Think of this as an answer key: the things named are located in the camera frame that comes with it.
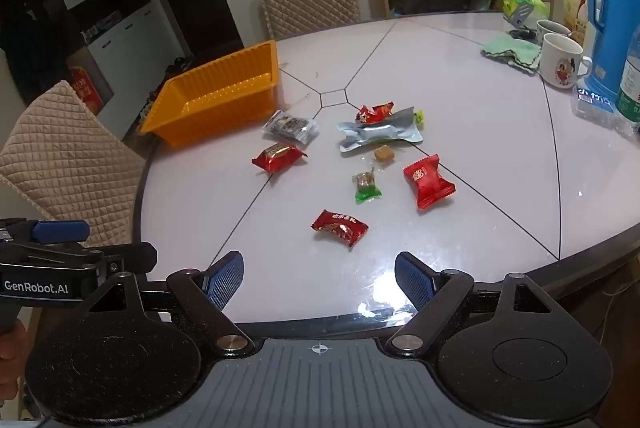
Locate silver dark-print snack packet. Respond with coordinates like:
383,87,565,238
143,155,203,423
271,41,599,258
263,110,319,145

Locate orange plastic tray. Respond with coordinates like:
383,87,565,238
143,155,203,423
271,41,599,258
139,40,280,150

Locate dark jacket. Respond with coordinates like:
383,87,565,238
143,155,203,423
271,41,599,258
0,0,71,103

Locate person's left hand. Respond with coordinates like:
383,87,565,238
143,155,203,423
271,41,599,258
0,320,26,406

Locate clear plastic water bottle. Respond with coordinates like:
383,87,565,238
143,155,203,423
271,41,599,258
615,25,640,125

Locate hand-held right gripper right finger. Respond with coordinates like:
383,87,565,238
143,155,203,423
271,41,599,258
385,252,556,359

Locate green candy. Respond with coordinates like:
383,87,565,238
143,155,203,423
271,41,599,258
352,169,383,203

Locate long red candy packet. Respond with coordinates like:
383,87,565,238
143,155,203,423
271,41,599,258
311,209,370,249

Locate clear plastic tissue pack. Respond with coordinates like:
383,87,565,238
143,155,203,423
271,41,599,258
571,85,636,136

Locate row of shoes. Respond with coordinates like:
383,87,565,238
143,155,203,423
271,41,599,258
145,56,196,109

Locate red gift box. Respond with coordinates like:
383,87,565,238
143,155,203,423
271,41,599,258
70,66,103,116

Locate white mug red print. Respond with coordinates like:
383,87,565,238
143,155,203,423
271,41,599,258
539,32,594,87

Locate white mug dark print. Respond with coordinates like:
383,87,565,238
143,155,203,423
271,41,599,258
536,20,573,46

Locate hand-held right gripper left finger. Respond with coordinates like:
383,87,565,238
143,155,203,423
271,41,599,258
82,252,256,359

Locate blue thermos jug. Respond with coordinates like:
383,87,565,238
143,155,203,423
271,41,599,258
585,0,640,101

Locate red gold-print candy packet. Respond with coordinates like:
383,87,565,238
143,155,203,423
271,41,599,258
251,143,309,175

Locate large red snack packet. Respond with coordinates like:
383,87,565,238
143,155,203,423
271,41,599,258
403,154,457,211

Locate grey phone stand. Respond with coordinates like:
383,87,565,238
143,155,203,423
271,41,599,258
509,2,538,39

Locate silver foil snack packet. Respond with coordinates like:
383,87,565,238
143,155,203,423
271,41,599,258
337,106,424,153

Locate white cabinet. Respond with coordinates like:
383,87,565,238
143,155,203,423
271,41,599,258
0,0,157,141

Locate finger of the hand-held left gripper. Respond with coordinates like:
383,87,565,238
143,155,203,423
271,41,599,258
82,243,158,276
30,220,91,243

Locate green cloth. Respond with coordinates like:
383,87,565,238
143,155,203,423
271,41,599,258
481,34,542,72

